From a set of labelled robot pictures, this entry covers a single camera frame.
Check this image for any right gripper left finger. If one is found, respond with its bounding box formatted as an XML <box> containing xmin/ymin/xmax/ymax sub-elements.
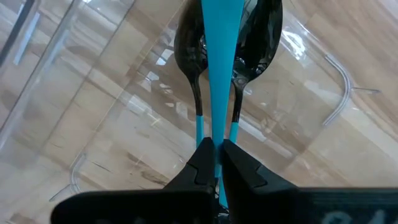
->
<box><xmin>51</xmin><ymin>137</ymin><xmax>217</xmax><ymax>224</ymax></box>

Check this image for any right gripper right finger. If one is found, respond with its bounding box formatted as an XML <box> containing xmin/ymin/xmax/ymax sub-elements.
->
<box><xmin>222</xmin><ymin>139</ymin><xmax>398</xmax><ymax>224</ymax></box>

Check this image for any black spoon teal handle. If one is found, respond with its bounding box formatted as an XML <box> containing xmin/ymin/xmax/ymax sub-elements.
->
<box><xmin>228</xmin><ymin>0</ymin><xmax>284</xmax><ymax>144</ymax></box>
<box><xmin>173</xmin><ymin>0</ymin><xmax>210</xmax><ymax>147</ymax></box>
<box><xmin>200</xmin><ymin>0</ymin><xmax>246</xmax><ymax>209</ymax></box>

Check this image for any narrow clear plastic bin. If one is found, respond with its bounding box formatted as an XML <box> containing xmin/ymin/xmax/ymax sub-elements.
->
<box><xmin>46</xmin><ymin>0</ymin><xmax>398</xmax><ymax>206</ymax></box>
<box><xmin>0</xmin><ymin>0</ymin><xmax>81</xmax><ymax>147</ymax></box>

